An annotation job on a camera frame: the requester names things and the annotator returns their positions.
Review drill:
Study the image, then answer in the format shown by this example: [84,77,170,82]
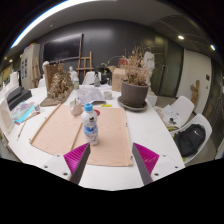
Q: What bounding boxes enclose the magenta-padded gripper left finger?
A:
[42,142,92,185]

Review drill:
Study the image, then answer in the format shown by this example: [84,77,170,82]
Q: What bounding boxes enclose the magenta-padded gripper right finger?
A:
[131,143,183,186]

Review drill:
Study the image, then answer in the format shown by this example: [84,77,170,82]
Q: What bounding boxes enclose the white blue-capped drink bottle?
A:
[80,102,100,146]

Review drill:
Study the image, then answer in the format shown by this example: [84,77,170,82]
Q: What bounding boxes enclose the black backpack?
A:
[173,123,207,158]

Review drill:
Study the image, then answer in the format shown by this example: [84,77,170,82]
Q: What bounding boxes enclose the papers on chair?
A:
[162,104,183,129]

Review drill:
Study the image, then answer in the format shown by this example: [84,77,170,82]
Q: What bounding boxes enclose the white chair with backpack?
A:
[171,113,213,164]

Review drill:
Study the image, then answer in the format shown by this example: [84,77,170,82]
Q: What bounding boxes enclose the white mug with stick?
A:
[69,97,84,117]

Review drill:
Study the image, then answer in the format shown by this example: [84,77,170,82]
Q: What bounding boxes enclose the colourful book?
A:
[9,100,36,125]

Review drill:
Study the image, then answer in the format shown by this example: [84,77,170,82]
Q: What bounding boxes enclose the white chair with papers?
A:
[159,95,195,129]

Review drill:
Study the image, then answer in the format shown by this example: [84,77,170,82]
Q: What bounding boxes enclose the grey plant saucer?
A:
[117,95,149,113]

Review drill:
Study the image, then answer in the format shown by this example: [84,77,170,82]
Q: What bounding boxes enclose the dried plant in grey pot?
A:
[120,44,153,108]

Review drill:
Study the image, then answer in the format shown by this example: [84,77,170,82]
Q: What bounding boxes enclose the printed paper sheet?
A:
[77,84,107,106]

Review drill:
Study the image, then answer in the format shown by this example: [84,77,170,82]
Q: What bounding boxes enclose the wooden figure statue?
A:
[189,79,201,109]

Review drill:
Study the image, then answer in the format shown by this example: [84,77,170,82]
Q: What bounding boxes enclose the black flat case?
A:
[6,86,33,111]

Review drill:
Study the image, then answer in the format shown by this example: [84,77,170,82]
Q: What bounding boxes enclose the brown carved sculpture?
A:
[39,63,75,108]

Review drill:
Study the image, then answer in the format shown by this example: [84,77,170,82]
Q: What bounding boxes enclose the green-labelled spray bottle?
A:
[73,73,80,91]

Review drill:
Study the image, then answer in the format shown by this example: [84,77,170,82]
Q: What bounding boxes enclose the small white figurine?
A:
[68,65,78,83]

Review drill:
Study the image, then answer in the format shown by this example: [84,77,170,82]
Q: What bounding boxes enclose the grey glass bottle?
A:
[93,71,102,88]

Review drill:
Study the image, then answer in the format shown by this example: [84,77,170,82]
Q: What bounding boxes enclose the cardboard box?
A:
[111,67,128,93]

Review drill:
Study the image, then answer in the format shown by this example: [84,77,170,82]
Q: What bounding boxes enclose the white plaster bust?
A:
[42,60,50,73]

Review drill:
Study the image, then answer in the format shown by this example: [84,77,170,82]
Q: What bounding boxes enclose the white cabinet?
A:
[20,43,41,89]

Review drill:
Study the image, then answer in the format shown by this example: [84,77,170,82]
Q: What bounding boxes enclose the wooden easel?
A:
[77,50,94,81]

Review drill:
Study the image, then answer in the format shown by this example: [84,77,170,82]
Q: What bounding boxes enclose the black wall screen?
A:
[42,33,84,64]

